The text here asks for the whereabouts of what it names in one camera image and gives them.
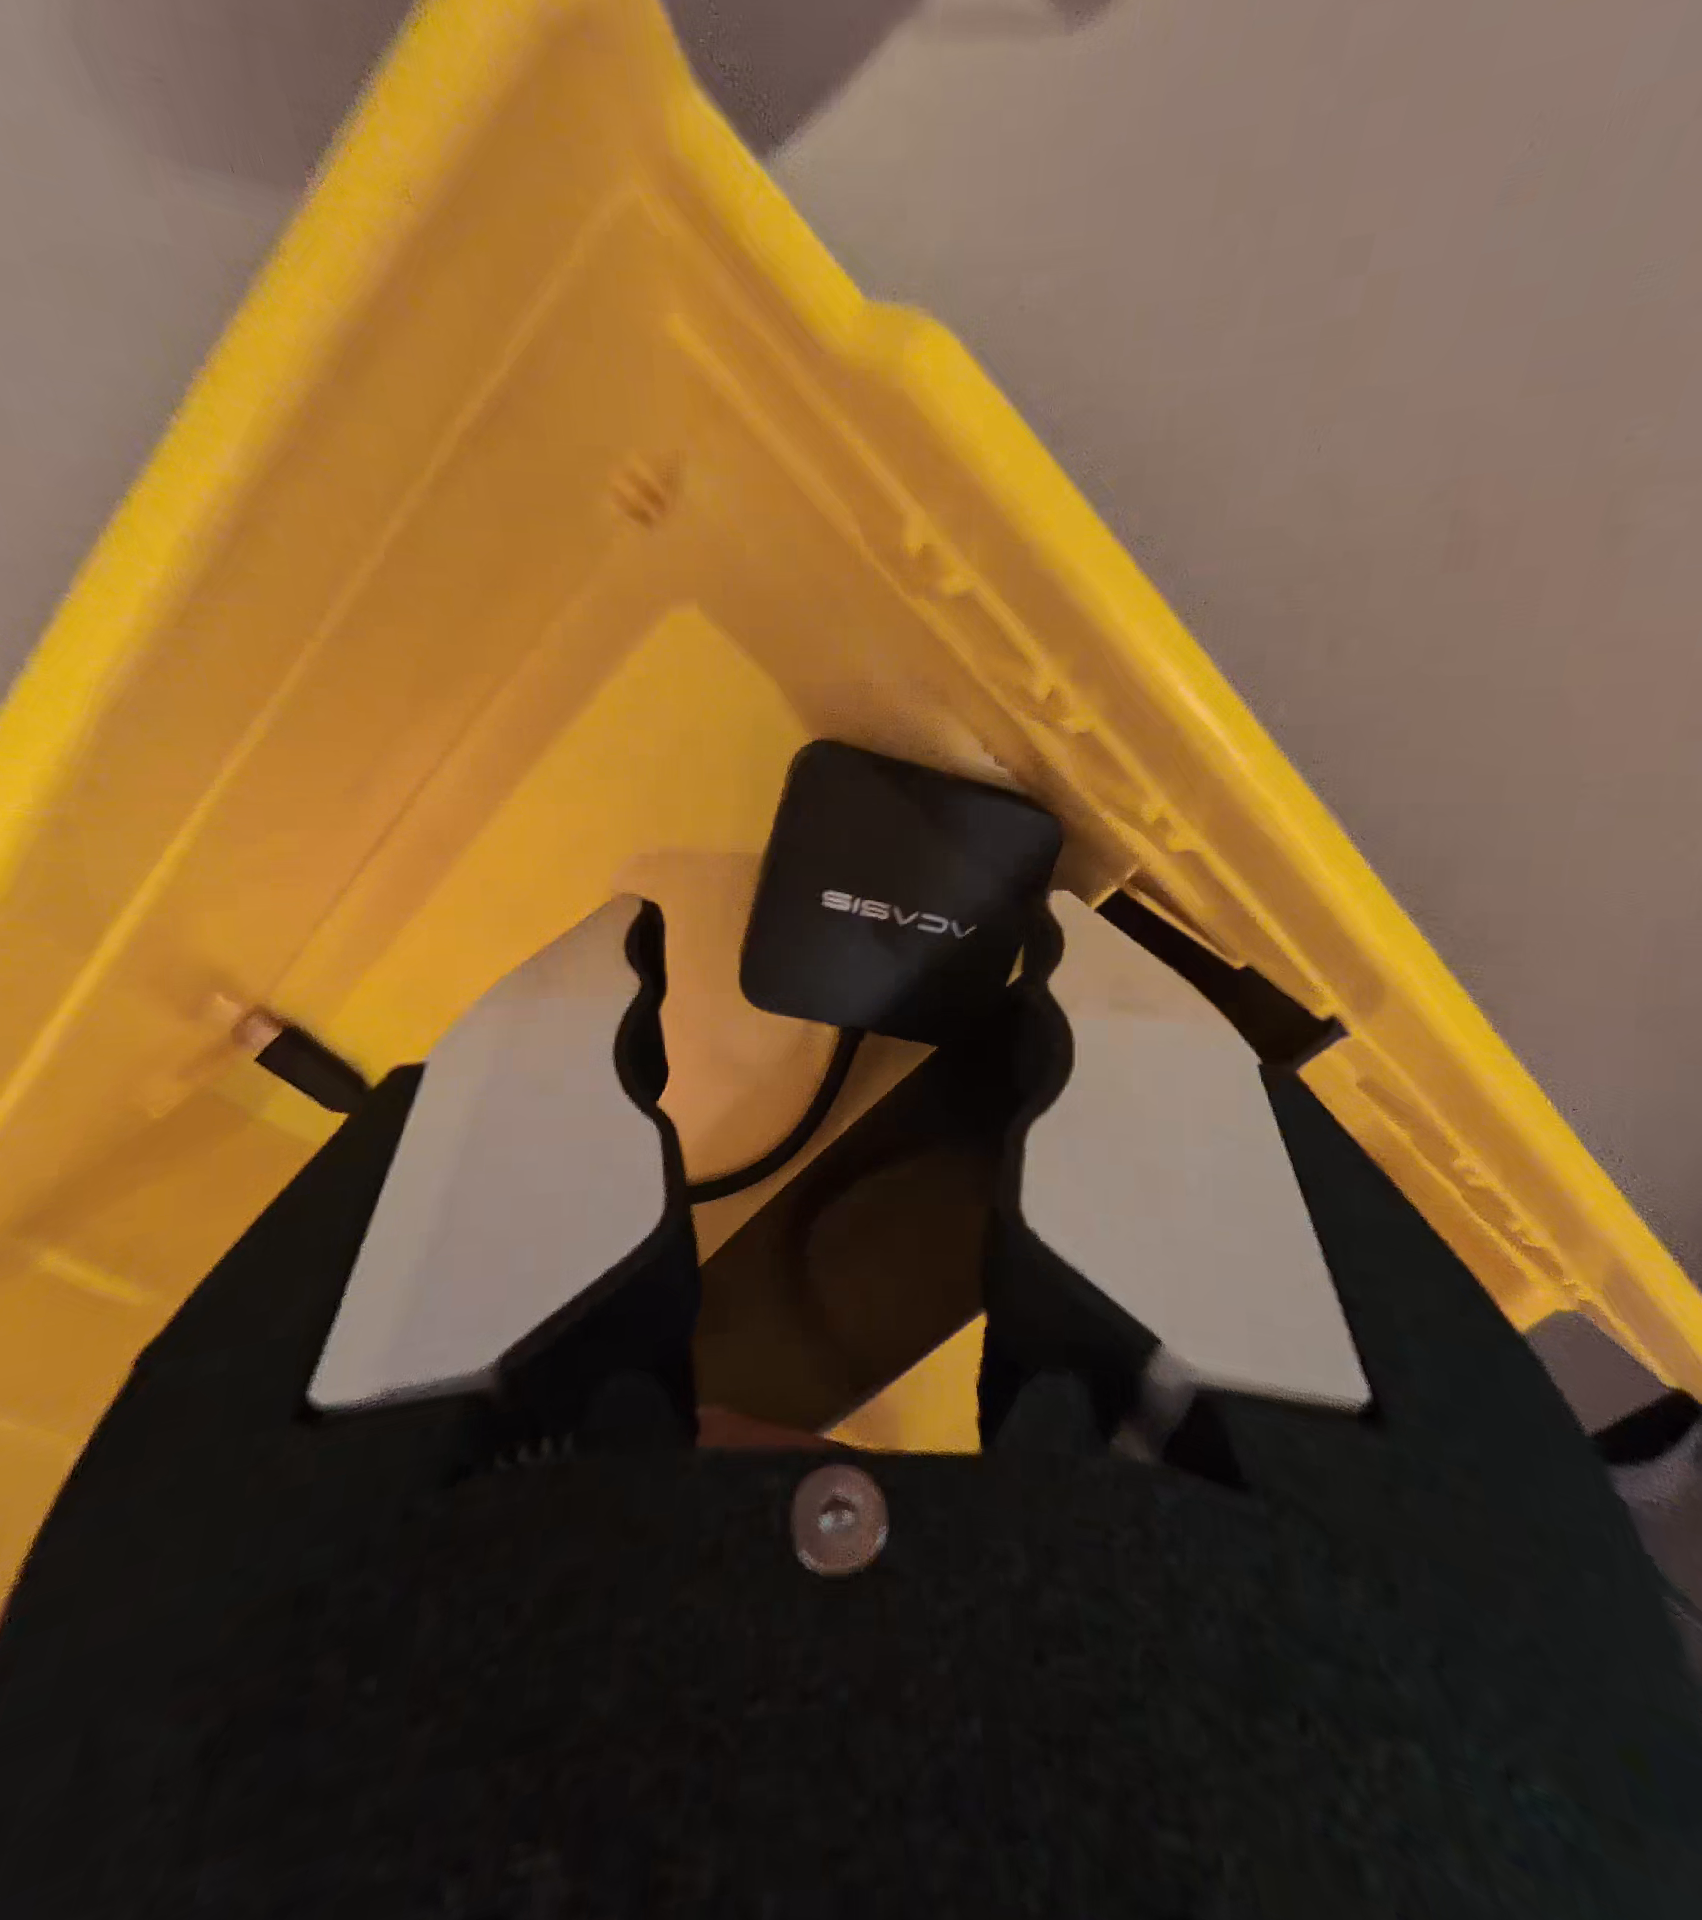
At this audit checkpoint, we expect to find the black square hub thin cable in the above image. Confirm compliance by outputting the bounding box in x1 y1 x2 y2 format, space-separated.
683 737 1066 1204

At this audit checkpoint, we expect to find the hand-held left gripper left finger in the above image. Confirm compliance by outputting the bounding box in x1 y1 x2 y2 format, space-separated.
302 896 705 1419

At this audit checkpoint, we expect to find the grey desk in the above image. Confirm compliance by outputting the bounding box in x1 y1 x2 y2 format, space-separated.
0 0 1702 1920

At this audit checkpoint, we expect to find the yellow plastic bin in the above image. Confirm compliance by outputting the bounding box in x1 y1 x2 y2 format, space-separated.
0 0 1702 1666

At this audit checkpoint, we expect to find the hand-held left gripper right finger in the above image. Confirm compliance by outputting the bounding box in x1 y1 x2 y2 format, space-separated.
974 887 1380 1426

